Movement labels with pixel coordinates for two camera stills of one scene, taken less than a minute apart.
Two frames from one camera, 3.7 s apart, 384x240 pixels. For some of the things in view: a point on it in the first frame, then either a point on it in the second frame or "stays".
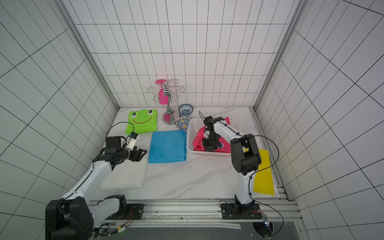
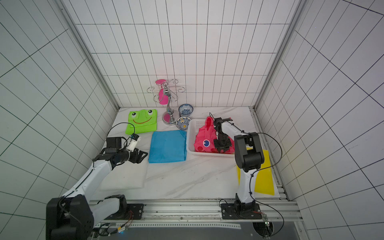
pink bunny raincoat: [224, 146] stays
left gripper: [139, 157] stays
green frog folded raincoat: [141, 121] stays
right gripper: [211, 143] to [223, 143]
